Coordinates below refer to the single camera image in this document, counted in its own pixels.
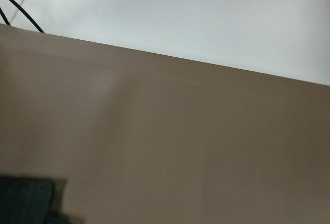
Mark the black printed t-shirt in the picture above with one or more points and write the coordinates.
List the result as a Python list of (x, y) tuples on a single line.
[(27, 199)]

